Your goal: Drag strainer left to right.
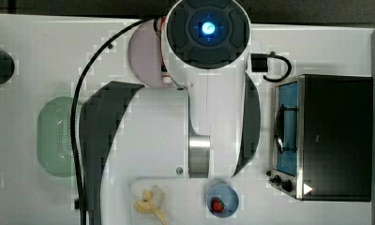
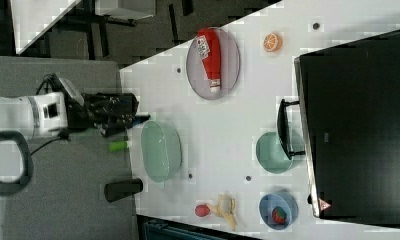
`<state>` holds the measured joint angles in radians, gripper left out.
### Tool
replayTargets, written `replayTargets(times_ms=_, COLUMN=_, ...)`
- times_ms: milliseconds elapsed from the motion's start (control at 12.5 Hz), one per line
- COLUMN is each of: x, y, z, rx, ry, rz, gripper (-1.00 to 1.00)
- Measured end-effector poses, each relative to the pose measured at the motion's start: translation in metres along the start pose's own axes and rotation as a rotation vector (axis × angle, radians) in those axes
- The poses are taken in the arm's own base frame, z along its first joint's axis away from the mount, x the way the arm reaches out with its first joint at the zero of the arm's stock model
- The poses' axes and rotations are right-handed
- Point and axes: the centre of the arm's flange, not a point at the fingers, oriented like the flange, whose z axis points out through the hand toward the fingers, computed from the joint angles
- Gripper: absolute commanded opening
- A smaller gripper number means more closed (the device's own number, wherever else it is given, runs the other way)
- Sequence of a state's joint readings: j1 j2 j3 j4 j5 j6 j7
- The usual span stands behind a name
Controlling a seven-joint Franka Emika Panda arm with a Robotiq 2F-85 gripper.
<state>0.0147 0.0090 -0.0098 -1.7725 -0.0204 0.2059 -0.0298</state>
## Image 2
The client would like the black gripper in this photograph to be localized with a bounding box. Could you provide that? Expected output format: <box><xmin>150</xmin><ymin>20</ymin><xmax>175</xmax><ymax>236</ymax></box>
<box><xmin>66</xmin><ymin>93</ymin><xmax>151</xmax><ymax>137</ymax></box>

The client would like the green plastic strainer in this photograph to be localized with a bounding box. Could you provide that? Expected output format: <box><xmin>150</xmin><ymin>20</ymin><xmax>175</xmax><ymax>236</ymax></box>
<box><xmin>141</xmin><ymin>120</ymin><xmax>182</xmax><ymax>183</ymax></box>

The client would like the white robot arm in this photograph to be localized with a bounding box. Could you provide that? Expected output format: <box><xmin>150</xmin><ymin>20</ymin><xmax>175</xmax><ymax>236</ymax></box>
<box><xmin>0</xmin><ymin>92</ymin><xmax>150</xmax><ymax>196</ymax></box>

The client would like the green marker cap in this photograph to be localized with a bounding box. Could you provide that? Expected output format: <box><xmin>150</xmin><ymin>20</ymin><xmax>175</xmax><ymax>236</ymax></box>
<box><xmin>109</xmin><ymin>140</ymin><xmax>131</xmax><ymax>152</ymax></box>

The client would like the grey round plate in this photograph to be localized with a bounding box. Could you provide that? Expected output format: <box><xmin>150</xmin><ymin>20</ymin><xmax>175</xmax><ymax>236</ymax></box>
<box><xmin>186</xmin><ymin>27</ymin><xmax>240</xmax><ymax>100</ymax></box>

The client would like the red ketchup bottle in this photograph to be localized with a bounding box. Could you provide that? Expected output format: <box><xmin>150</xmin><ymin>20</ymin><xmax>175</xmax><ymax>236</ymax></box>
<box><xmin>195</xmin><ymin>28</ymin><xmax>221</xmax><ymax>93</ymax></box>

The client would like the red strawberry toy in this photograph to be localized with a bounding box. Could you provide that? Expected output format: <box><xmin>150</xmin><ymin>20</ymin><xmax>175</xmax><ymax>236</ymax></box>
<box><xmin>195</xmin><ymin>204</ymin><xmax>210</xmax><ymax>217</ymax></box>

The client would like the peeled banana toy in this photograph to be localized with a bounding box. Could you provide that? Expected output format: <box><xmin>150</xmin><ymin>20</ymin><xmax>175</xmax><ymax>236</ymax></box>
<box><xmin>207</xmin><ymin>194</ymin><xmax>236</xmax><ymax>231</ymax></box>

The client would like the teal bowl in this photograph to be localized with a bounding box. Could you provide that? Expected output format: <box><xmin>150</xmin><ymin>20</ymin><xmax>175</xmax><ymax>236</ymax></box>
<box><xmin>256</xmin><ymin>132</ymin><xmax>293</xmax><ymax>174</ymax></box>

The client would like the orange slice toy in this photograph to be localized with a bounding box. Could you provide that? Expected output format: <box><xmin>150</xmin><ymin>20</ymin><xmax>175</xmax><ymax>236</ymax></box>
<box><xmin>263</xmin><ymin>33</ymin><xmax>283</xmax><ymax>52</ymax></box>

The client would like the blue bowl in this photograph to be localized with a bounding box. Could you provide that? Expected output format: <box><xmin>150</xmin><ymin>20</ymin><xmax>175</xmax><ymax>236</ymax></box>
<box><xmin>259</xmin><ymin>192</ymin><xmax>298</xmax><ymax>230</ymax></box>

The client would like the strawberry toy in bowl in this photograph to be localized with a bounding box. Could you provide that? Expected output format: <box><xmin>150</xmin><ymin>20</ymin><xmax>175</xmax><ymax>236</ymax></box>
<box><xmin>271</xmin><ymin>206</ymin><xmax>287</xmax><ymax>224</ymax></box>

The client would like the black microwave oven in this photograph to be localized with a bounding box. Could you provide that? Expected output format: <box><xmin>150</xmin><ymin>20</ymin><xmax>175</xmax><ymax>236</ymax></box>
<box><xmin>295</xmin><ymin>30</ymin><xmax>400</xmax><ymax>228</ymax></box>

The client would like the black oven door handle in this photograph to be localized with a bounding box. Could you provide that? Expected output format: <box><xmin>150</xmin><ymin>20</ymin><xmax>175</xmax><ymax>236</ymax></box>
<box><xmin>277</xmin><ymin>99</ymin><xmax>306</xmax><ymax>160</ymax></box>

